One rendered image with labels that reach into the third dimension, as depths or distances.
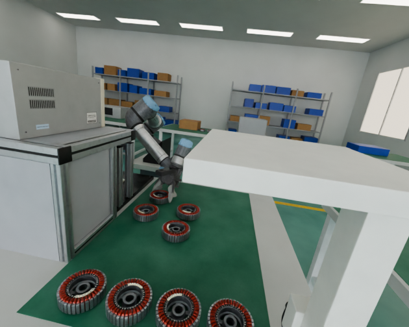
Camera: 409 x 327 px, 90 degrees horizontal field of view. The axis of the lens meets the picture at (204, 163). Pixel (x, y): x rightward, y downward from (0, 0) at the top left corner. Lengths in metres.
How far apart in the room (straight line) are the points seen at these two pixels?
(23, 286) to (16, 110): 0.47
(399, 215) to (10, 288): 0.85
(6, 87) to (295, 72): 7.61
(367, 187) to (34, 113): 0.80
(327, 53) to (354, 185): 8.00
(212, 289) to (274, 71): 7.41
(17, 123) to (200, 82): 7.19
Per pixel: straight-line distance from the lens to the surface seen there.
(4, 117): 0.79
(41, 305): 0.74
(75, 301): 0.67
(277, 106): 7.18
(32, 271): 0.84
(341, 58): 8.39
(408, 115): 6.53
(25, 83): 0.78
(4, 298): 0.80
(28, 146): 0.72
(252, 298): 0.73
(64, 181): 0.71
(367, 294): 0.44
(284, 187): 0.28
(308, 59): 8.06
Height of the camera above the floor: 1.28
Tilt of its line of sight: 17 degrees down
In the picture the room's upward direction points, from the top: 7 degrees clockwise
